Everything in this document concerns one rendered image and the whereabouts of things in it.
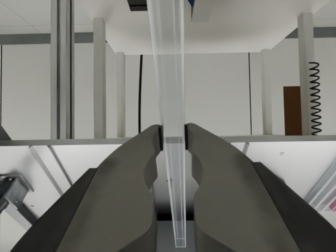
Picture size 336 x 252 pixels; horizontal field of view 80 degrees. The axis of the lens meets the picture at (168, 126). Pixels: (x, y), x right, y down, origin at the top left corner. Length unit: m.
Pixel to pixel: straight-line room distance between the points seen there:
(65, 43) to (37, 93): 1.79
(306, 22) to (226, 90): 1.32
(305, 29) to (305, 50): 0.07
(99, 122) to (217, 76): 1.56
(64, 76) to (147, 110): 1.45
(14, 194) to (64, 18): 0.42
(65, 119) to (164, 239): 0.35
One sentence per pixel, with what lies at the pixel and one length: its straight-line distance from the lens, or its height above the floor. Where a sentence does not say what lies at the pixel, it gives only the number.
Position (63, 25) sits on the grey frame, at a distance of 0.60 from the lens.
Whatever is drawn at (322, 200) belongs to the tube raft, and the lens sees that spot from 0.37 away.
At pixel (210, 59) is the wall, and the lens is 2.08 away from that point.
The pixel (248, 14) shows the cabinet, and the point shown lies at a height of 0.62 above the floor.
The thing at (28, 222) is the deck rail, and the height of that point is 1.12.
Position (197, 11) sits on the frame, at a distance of 0.62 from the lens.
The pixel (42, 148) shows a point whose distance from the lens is 0.27.
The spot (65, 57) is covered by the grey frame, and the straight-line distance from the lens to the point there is 0.57.
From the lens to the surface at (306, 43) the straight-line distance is 0.79.
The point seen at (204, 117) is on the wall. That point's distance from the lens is 1.96.
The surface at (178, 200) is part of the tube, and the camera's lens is 0.19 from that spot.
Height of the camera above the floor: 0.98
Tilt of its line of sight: 2 degrees down
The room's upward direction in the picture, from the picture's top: 179 degrees clockwise
